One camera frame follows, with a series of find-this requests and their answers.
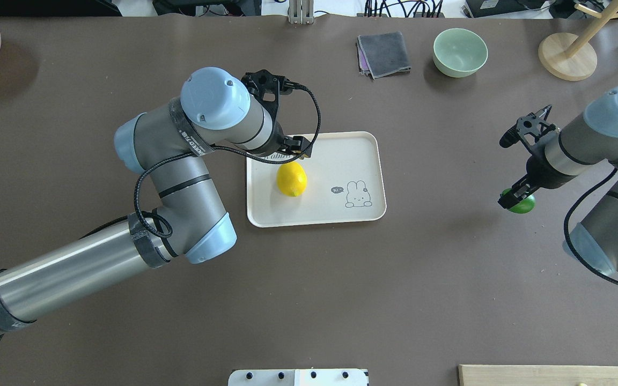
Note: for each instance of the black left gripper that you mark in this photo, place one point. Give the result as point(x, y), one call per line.
point(284, 145)

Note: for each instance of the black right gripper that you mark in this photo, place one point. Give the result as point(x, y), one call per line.
point(539, 175)

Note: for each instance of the green lime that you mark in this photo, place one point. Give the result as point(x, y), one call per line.
point(523, 206)

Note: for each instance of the yellow lemon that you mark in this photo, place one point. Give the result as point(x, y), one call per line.
point(291, 179)

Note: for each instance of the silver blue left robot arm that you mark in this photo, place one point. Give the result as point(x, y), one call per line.
point(177, 209)

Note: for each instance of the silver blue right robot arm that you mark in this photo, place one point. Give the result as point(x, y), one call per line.
point(558, 155)

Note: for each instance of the cream rectangular tray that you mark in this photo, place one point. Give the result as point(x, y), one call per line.
point(344, 184)

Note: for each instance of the grey folded cloth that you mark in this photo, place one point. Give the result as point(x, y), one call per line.
point(381, 55)

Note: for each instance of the wooden mug tree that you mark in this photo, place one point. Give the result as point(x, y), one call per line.
point(571, 57)

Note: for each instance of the mint green bowl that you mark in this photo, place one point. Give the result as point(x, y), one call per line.
point(459, 52)

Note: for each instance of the wooden cutting board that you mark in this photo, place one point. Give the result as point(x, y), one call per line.
point(537, 375)

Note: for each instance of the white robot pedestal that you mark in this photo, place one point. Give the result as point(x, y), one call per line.
point(308, 376)

